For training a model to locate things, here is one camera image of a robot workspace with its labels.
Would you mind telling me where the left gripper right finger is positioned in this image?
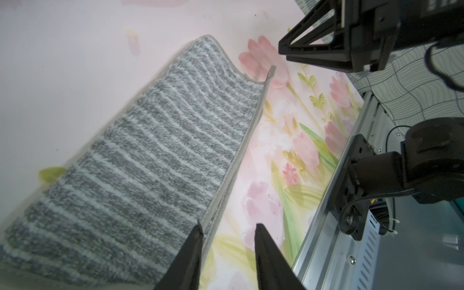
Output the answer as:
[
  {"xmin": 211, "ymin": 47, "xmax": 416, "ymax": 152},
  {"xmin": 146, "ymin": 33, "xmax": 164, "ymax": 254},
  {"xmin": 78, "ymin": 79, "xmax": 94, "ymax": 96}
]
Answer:
[{"xmin": 254, "ymin": 224, "xmax": 305, "ymax": 290}]

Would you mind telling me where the grey striped dishcloth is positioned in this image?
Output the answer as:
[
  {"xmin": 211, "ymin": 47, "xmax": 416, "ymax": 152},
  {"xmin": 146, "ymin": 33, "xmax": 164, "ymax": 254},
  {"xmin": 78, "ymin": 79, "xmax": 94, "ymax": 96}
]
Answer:
[{"xmin": 1, "ymin": 35, "xmax": 276, "ymax": 290}]

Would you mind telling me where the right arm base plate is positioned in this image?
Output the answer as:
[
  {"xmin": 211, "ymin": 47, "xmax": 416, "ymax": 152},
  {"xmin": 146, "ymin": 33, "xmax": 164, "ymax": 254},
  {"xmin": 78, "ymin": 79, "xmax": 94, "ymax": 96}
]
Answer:
[{"xmin": 328, "ymin": 134, "xmax": 375, "ymax": 241}]

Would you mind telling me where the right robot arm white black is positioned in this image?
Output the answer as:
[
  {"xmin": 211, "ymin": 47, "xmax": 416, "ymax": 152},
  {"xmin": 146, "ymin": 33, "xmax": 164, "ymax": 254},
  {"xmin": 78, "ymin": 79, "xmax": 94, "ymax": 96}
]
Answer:
[{"xmin": 279, "ymin": 1, "xmax": 464, "ymax": 204}]

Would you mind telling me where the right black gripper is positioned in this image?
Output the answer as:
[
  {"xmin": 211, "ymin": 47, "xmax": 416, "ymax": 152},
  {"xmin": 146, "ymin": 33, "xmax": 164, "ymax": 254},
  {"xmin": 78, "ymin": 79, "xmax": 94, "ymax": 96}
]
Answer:
[{"xmin": 278, "ymin": 1, "xmax": 435, "ymax": 73}]

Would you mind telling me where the aluminium frame rail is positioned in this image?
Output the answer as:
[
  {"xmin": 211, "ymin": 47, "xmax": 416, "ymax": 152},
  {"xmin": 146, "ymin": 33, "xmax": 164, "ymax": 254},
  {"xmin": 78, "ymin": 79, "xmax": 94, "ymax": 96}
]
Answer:
[{"xmin": 292, "ymin": 91, "xmax": 395, "ymax": 290}]

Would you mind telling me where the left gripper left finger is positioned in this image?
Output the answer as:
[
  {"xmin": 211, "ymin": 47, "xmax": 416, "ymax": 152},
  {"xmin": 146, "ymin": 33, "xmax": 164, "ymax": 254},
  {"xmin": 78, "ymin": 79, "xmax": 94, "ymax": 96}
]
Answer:
[{"xmin": 154, "ymin": 223, "xmax": 204, "ymax": 290}]

